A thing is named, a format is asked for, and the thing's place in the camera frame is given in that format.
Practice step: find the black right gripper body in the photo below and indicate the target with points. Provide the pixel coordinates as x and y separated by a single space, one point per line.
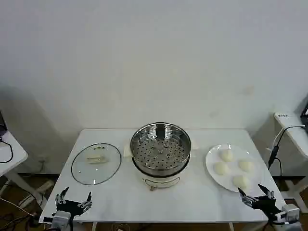
264 204

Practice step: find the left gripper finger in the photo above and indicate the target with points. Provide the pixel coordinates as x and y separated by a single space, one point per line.
60 198
87 203

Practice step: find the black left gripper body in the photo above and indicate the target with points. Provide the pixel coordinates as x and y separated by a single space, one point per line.
69 207

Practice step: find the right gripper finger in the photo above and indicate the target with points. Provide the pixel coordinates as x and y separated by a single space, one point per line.
247 201
269 194

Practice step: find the white steamed bun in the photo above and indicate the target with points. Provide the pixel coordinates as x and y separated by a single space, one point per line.
227 156
241 181
221 168
246 165

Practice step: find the oval glass lid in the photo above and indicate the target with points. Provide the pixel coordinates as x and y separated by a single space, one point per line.
96 173

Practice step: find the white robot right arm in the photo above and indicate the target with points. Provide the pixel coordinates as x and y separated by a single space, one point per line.
290 213

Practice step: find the white power strip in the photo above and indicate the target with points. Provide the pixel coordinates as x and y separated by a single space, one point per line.
26 201
45 186

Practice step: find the white work table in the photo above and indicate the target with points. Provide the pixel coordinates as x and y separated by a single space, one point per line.
120 204

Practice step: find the white round plate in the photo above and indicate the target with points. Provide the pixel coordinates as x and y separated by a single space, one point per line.
211 178

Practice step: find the white side desk with label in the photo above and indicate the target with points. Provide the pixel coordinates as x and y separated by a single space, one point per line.
294 142

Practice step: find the perforated steel steamer basket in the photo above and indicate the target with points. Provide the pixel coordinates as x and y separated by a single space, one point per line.
144 154

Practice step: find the white electric cooker base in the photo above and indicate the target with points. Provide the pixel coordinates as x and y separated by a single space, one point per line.
161 179

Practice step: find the black device on desk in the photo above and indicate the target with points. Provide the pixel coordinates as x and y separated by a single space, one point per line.
2 122

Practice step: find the white wall socket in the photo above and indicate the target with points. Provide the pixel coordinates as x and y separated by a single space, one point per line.
42 158

